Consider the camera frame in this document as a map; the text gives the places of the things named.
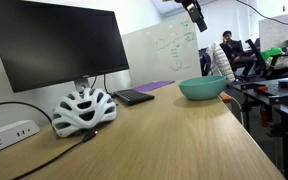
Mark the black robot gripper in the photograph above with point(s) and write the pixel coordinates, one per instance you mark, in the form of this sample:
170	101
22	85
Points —
194	10

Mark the teal bowl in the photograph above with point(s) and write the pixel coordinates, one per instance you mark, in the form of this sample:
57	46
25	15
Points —
202	88

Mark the whiteboard with green writing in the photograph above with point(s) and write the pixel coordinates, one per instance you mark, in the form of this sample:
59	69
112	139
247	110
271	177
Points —
164	52

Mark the seated person in black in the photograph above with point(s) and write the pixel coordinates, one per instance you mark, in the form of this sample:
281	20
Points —
234	52

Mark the white puffer jacket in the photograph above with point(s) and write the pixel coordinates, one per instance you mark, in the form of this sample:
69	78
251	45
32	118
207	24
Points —
219	63

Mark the green object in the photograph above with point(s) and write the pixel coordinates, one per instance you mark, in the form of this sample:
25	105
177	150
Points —
271	52

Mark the purple mat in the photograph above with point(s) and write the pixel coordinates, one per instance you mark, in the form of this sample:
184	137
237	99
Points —
151	86

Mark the black office chair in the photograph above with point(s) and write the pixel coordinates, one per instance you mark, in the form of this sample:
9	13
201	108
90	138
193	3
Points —
260	66

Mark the black keyboard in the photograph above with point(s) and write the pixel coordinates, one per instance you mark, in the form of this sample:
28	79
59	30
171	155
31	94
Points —
131	97

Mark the black perforated workbench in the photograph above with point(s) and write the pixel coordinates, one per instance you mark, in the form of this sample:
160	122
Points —
272	93

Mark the white bicycle helmet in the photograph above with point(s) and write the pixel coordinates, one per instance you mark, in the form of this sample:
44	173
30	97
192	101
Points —
81	111

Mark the black computer monitor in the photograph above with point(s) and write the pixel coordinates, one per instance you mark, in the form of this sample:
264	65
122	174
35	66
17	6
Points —
46	44

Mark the white power strip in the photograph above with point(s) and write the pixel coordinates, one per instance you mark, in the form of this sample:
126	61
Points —
18	131

